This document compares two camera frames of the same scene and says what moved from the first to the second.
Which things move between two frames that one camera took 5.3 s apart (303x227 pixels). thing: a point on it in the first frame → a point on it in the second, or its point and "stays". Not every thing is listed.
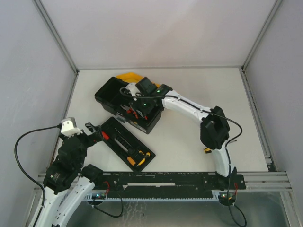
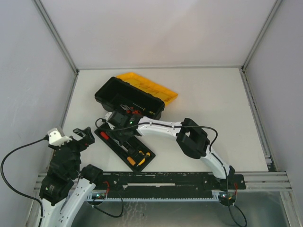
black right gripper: x=141 y=111 → x=128 y=132
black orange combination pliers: x=129 y=110 stays
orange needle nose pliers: x=137 y=113 stays
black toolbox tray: x=125 y=145 stays
